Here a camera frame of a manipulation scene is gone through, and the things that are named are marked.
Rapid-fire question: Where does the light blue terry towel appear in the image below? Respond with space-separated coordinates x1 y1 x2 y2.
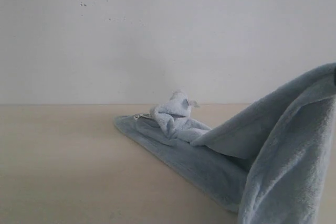
114 63 335 223

